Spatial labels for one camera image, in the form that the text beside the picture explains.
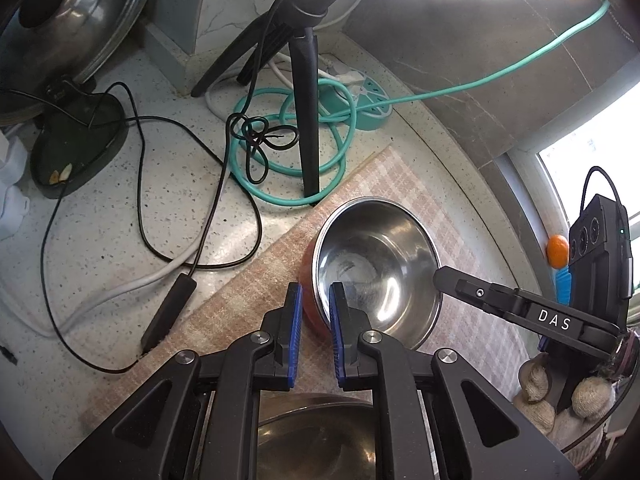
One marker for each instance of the window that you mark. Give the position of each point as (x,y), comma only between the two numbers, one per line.
(600,160)

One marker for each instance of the stainless steel bowl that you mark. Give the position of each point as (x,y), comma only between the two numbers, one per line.
(315,440)

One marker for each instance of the orange fruit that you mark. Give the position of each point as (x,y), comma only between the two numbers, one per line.
(556,251)

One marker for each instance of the white plug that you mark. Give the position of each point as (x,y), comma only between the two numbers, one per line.
(345,75)

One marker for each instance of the steel pot lid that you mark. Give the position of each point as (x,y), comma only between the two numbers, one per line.
(90,10)

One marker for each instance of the red steel bowl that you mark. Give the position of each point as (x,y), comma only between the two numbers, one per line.
(380,240)

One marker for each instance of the black tripod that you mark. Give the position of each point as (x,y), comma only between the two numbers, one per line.
(307,110)

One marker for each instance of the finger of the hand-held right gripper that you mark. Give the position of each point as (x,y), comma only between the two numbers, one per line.
(525,310)
(544,344)

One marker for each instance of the person's right hand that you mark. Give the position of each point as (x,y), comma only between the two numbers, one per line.
(535,385)

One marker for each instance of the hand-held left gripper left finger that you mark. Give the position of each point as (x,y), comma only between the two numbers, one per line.
(297,340)

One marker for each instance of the black oval tray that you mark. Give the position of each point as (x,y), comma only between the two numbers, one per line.
(75,160)

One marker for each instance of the blue ribbed cup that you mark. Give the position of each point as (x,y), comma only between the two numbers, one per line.
(563,285)

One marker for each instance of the teal power strip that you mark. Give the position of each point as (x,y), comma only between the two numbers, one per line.
(372,110)

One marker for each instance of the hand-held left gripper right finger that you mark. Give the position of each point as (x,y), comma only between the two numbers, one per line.
(334,345)

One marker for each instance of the beige checked tablecloth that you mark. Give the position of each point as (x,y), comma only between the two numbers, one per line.
(240,300)

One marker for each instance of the white plastic piece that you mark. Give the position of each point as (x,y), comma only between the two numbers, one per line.
(12,185)

